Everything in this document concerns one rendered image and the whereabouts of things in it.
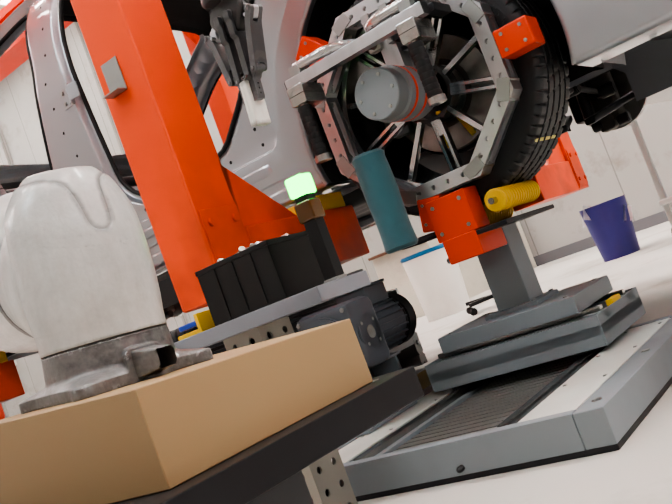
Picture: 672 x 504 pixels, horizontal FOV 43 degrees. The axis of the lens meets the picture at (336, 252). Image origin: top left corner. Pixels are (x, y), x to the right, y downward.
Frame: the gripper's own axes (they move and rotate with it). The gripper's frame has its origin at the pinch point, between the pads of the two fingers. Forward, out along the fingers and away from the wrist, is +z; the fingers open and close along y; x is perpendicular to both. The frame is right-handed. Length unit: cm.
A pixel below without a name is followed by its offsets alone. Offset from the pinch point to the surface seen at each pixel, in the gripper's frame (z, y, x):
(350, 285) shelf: 30.8, -17.4, 25.5
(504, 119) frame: 2, -17, 91
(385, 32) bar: -23, -25, 67
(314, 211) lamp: 15.8, -17.4, 21.9
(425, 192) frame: 13, -42, 84
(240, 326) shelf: 32.4, -35.5, 11.7
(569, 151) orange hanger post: -6, -126, 308
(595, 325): 56, -12, 94
